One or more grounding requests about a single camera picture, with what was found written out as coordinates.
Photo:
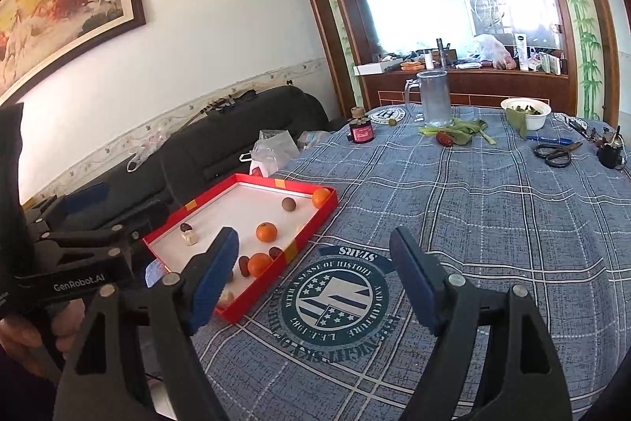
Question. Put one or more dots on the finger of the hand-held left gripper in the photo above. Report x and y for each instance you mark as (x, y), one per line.
(148, 215)
(86, 195)

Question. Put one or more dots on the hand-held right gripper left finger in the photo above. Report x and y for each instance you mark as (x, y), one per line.
(214, 283)

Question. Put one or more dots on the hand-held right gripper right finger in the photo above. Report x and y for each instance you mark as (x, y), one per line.
(414, 278)

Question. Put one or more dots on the long red jujube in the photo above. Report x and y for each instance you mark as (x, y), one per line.
(243, 265)

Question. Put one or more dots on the square cream white chunk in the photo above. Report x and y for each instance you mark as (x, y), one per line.
(191, 238)

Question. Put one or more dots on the red cardboard tray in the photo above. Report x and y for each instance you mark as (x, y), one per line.
(231, 214)

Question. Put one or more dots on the large brown longan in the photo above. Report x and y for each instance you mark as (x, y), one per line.
(289, 204)

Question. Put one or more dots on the person's left hand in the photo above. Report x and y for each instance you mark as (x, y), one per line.
(69, 320)

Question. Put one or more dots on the clear plastic bag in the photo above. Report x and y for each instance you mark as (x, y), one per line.
(145, 149)

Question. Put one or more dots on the blue plaid tablecloth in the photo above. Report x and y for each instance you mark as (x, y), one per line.
(468, 214)

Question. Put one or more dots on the black sofa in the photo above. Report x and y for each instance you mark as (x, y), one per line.
(222, 140)

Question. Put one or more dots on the white plastic bag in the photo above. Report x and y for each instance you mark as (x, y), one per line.
(273, 152)

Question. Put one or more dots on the glossy red jujube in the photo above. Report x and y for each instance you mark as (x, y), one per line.
(445, 139)

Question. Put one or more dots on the black jar with red label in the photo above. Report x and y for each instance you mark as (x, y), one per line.
(361, 130)

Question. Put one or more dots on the green leafy vegetable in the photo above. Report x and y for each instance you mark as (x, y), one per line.
(463, 127)

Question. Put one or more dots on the clear plastic mug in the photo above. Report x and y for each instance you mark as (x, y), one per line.
(434, 100)

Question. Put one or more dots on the black scissors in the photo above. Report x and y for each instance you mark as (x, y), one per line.
(557, 160)

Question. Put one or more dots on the green leaf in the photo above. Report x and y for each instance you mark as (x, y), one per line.
(517, 122)

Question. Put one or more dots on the blue pen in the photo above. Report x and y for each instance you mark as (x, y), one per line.
(549, 138)

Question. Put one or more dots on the white bowl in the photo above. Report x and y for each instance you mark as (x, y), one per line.
(537, 120)

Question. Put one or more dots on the wooden counter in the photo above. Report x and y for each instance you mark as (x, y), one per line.
(483, 88)

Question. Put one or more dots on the flat white box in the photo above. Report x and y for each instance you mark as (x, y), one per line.
(374, 68)

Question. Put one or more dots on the black cup with tools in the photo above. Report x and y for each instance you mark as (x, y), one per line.
(611, 154)

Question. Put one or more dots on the pink plastic bag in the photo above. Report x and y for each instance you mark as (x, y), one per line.
(493, 51)

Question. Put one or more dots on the white tube bottle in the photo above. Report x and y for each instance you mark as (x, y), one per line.
(521, 53)

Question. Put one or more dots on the green bamboo wall mural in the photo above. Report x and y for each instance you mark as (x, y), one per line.
(586, 56)

